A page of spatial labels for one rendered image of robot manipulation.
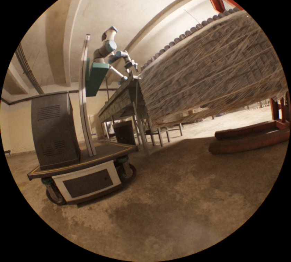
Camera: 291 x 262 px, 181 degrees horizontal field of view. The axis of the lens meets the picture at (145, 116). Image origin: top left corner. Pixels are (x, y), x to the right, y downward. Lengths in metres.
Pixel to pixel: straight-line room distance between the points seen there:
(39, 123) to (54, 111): 0.15
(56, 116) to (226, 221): 1.09
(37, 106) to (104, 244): 0.88
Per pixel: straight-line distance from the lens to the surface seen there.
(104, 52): 0.94
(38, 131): 0.78
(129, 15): 4.69
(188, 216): 0.56
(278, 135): 1.13
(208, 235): 0.52
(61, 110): 0.73
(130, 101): 1.35
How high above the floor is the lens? 0.50
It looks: 3 degrees up
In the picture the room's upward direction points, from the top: 13 degrees counter-clockwise
